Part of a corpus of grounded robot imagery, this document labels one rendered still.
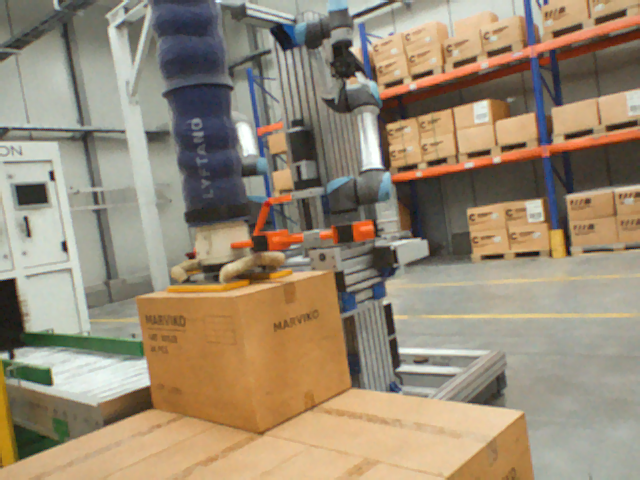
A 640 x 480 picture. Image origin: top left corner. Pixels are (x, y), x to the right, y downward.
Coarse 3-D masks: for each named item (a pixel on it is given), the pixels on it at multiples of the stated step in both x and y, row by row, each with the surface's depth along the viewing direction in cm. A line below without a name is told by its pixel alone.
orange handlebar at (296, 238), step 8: (328, 232) 155; (360, 232) 148; (368, 232) 148; (248, 240) 188; (272, 240) 172; (280, 240) 169; (288, 240) 167; (296, 240) 164; (232, 248) 187; (240, 248) 185
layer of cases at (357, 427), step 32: (160, 416) 192; (320, 416) 168; (352, 416) 164; (384, 416) 160; (416, 416) 157; (448, 416) 154; (480, 416) 150; (512, 416) 147; (64, 448) 175; (96, 448) 171; (128, 448) 167; (160, 448) 163; (192, 448) 159; (224, 448) 155; (256, 448) 152; (288, 448) 148; (320, 448) 146; (352, 448) 142; (384, 448) 140; (416, 448) 137; (448, 448) 134; (480, 448) 132; (512, 448) 143
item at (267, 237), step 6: (258, 234) 178; (264, 234) 180; (270, 234) 172; (276, 234) 174; (282, 234) 175; (288, 234) 178; (252, 240) 175; (258, 240) 174; (264, 240) 172; (270, 240) 172; (258, 246) 174; (264, 246) 172; (270, 246) 172; (276, 246) 173; (282, 246) 175; (288, 246) 177; (258, 252) 178
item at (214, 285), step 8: (192, 280) 192; (208, 280) 192; (216, 280) 182; (232, 280) 179; (240, 280) 181; (248, 280) 180; (168, 288) 196; (176, 288) 192; (184, 288) 189; (192, 288) 185; (200, 288) 182; (208, 288) 179; (216, 288) 176; (224, 288) 173; (232, 288) 176
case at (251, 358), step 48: (240, 288) 176; (288, 288) 173; (144, 336) 201; (192, 336) 179; (240, 336) 161; (288, 336) 172; (336, 336) 187; (192, 384) 183; (240, 384) 165; (288, 384) 170; (336, 384) 185
